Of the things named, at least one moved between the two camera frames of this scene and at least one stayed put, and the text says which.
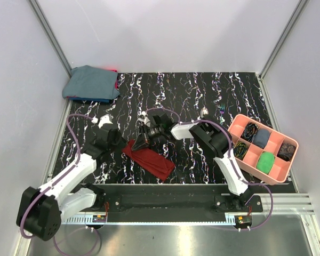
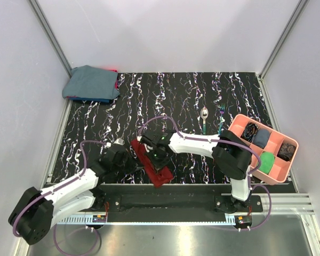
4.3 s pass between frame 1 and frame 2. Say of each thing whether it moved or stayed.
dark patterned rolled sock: stayed
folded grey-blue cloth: stayed
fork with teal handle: stayed
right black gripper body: moved
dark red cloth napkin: moved
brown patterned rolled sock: stayed
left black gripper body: moved
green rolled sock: stayed
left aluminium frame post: stayed
